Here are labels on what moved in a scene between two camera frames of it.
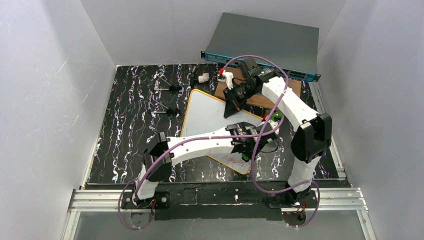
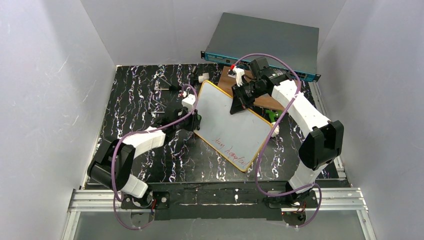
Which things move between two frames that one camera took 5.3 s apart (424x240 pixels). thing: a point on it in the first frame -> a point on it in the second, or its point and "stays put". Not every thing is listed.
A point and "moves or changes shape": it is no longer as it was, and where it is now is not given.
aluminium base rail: (352, 200) stays put
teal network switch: (295, 47) stays put
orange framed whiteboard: (204, 114) moves or changes shape
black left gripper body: (251, 145) -> (195, 121)
